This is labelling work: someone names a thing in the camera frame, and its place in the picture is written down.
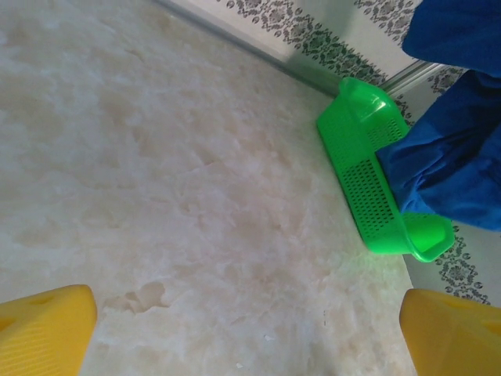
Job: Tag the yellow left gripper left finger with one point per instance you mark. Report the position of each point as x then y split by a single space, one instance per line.
43 333

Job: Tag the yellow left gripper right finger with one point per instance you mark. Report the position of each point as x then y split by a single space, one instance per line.
454 337

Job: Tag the blue printed t-shirt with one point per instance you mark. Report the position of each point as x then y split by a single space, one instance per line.
450 156

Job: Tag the green perforated plastic basket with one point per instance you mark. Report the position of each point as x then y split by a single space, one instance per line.
360 184

